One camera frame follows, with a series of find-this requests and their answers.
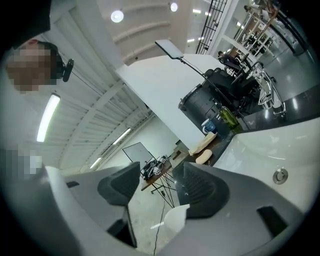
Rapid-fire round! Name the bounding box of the beige folded towel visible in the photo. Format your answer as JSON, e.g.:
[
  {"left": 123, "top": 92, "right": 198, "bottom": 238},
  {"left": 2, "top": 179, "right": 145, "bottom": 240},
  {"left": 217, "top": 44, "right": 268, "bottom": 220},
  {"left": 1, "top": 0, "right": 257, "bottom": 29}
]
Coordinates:
[{"left": 187, "top": 132, "right": 218, "bottom": 156}]

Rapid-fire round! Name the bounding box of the black metal grid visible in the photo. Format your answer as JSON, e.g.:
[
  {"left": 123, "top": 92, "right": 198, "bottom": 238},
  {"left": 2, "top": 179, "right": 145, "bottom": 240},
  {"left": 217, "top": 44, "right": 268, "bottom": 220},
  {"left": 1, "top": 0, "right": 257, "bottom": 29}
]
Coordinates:
[{"left": 196, "top": 0, "right": 226, "bottom": 55}]

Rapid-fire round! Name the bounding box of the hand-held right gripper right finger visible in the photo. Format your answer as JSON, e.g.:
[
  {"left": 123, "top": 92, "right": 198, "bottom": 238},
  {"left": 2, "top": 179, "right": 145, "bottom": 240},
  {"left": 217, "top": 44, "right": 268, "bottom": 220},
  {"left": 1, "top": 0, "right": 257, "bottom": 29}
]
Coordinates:
[{"left": 159, "top": 161, "right": 305, "bottom": 256}]

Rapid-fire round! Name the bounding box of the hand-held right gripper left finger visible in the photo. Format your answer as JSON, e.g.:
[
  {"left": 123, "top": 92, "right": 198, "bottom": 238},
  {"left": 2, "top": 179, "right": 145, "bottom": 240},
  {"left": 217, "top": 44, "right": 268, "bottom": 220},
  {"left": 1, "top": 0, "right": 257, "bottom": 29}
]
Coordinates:
[{"left": 45, "top": 161, "right": 151, "bottom": 256}]

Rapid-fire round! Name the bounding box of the white sink basin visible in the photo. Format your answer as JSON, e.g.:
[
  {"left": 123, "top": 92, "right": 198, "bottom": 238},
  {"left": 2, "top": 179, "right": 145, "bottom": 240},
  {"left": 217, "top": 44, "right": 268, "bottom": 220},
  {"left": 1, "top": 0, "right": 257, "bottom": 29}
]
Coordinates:
[{"left": 213, "top": 117, "right": 320, "bottom": 213}]

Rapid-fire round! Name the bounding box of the blue mug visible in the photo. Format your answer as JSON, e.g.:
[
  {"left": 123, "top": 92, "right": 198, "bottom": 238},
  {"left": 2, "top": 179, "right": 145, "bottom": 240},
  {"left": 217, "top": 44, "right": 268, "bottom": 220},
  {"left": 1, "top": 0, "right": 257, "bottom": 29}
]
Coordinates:
[{"left": 201, "top": 118, "right": 218, "bottom": 134}]

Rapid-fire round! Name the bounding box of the black head-worn camera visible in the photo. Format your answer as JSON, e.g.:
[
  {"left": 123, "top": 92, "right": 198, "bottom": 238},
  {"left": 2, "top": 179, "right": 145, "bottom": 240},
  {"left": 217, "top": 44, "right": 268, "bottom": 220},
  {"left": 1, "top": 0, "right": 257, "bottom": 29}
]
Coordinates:
[{"left": 56, "top": 53, "right": 75, "bottom": 83}]

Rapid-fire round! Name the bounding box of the wooden wire-leg side table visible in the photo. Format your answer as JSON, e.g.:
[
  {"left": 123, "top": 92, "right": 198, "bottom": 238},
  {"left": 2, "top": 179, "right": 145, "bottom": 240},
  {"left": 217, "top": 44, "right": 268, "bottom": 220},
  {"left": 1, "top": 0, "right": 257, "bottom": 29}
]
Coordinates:
[{"left": 139, "top": 159, "right": 176, "bottom": 208}]

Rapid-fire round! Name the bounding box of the green glass bottle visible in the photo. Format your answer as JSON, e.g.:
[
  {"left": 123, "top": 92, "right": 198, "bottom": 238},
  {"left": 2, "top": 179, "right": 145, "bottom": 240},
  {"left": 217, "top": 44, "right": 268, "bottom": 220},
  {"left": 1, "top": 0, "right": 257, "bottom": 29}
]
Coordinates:
[{"left": 217, "top": 105, "right": 243, "bottom": 133}]

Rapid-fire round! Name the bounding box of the white upright panel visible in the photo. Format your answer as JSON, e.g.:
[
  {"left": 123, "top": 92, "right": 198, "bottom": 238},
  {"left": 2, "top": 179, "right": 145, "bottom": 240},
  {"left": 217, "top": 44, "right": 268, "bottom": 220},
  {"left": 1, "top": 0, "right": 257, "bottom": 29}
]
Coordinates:
[{"left": 116, "top": 53, "right": 225, "bottom": 151}]

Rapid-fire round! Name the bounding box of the person's light shirt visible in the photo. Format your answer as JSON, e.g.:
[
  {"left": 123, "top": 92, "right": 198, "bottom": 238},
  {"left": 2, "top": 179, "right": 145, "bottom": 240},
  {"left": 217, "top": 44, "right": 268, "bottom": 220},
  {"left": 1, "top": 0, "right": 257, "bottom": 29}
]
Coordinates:
[{"left": 0, "top": 74, "right": 47, "bottom": 181}]

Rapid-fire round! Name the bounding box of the black equipment unit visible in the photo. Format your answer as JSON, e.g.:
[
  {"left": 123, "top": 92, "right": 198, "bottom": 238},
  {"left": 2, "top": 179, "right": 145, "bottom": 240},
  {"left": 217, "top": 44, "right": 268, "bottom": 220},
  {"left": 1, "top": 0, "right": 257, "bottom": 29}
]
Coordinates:
[{"left": 177, "top": 83, "right": 223, "bottom": 125}]

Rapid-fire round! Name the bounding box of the black floor cable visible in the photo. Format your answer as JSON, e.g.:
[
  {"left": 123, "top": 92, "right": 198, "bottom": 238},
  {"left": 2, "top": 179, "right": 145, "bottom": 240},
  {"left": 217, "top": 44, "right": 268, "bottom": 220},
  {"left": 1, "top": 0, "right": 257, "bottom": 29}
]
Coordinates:
[{"left": 152, "top": 197, "right": 167, "bottom": 256}]

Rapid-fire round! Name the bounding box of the grey board on rolling stand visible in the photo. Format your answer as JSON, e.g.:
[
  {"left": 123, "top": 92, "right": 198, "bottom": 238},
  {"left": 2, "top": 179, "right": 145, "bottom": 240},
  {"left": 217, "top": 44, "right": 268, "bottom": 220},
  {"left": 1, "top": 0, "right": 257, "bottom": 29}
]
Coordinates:
[{"left": 122, "top": 141, "right": 153, "bottom": 171}]

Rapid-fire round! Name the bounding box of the light panel on black tripod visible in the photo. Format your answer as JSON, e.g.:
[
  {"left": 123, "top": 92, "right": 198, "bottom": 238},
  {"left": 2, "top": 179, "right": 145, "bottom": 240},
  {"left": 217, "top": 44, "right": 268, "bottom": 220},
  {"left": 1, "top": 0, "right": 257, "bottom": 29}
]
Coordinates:
[{"left": 154, "top": 39, "right": 239, "bottom": 116}]

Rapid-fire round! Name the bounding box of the black office chair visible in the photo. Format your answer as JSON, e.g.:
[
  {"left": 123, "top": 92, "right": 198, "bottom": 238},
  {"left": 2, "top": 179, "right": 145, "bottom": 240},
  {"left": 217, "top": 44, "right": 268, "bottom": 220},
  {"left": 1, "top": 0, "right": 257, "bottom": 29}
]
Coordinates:
[{"left": 203, "top": 61, "right": 261, "bottom": 106}]

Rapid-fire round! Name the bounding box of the metal sink drain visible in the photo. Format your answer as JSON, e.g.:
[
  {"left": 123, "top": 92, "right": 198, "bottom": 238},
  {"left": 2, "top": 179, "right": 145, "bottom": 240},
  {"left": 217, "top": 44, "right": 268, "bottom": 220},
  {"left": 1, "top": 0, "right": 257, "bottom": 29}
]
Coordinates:
[{"left": 272, "top": 167, "right": 289, "bottom": 185}]

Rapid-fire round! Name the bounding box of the beige soap bar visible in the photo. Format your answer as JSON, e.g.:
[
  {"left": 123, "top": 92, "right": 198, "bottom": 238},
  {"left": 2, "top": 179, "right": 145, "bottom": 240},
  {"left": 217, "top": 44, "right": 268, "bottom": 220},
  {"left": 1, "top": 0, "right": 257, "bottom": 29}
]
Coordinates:
[{"left": 195, "top": 149, "right": 213, "bottom": 165}]

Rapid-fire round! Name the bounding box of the person's face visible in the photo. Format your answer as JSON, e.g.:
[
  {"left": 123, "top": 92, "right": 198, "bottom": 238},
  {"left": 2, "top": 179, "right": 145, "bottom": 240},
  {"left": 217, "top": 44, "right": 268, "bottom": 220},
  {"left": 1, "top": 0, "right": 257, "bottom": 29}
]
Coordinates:
[{"left": 4, "top": 41, "right": 63, "bottom": 92}]

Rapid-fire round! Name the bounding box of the chrome faucet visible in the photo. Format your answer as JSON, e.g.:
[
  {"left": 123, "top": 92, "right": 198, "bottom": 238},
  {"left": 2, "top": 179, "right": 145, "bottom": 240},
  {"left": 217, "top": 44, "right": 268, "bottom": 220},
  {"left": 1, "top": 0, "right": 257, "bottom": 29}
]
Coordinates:
[{"left": 257, "top": 67, "right": 287, "bottom": 117}]

